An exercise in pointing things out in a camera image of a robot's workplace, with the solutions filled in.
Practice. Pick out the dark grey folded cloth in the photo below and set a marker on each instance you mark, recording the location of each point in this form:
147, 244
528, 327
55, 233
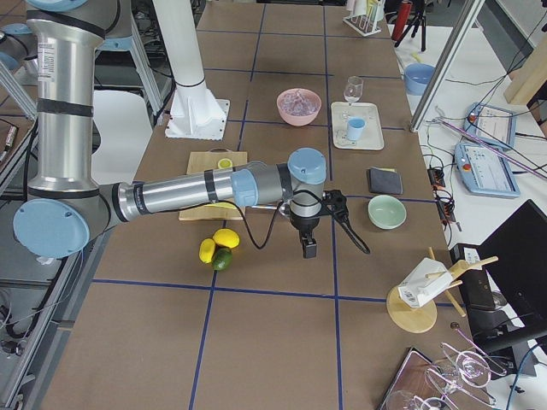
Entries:
384, 181

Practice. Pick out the green lime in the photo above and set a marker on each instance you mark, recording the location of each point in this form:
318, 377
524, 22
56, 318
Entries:
222, 259

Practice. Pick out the cream bear tray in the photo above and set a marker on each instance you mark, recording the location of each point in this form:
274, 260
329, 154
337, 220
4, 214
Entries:
372, 137

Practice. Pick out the clear wine glass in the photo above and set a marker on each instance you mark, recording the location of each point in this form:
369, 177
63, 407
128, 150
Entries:
352, 94

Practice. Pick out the green bowl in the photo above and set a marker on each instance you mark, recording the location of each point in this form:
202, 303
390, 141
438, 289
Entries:
386, 212

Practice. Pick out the half lemon slice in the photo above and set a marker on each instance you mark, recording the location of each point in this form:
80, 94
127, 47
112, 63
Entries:
224, 163

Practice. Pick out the blue teach pendant far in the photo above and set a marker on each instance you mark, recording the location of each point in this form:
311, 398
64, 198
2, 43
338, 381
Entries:
491, 124

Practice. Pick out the white carton on stand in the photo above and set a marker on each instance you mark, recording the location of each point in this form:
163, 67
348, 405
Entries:
427, 280

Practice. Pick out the pink bowl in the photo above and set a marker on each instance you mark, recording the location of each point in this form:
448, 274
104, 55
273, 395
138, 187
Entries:
297, 120

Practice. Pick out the yellow plastic fork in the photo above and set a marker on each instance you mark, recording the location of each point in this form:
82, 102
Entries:
417, 57

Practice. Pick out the blue bowl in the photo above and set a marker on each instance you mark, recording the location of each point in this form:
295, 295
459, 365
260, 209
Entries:
416, 78

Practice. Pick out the wooden cutting board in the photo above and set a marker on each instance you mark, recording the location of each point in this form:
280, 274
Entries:
202, 161

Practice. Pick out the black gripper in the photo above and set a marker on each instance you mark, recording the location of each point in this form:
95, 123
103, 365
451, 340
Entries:
303, 225

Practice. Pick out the black monitor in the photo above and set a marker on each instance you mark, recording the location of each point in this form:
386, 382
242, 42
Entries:
519, 243

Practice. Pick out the blue teach pendant near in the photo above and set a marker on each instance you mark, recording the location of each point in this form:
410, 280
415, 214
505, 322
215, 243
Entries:
485, 173

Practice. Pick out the yellow lemon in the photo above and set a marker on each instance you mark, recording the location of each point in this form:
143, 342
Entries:
207, 250
225, 237

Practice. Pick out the light blue cup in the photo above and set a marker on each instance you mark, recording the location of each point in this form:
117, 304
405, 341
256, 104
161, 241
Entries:
355, 128

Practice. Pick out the black tripod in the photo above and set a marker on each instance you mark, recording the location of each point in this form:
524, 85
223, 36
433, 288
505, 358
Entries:
416, 21

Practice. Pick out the blue teach pendant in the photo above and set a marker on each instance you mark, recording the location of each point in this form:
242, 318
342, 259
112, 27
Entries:
491, 124
485, 173

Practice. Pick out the white wire cup rack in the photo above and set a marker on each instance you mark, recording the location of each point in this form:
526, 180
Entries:
364, 16

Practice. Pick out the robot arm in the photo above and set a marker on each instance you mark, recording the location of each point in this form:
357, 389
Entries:
66, 208

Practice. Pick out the clear glasses on tray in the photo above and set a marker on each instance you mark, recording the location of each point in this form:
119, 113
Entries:
455, 380

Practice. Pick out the white chair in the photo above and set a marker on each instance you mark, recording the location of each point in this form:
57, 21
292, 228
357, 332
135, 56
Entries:
124, 126

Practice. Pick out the clear ice cubes pile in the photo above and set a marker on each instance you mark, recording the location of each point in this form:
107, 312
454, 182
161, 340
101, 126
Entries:
299, 102

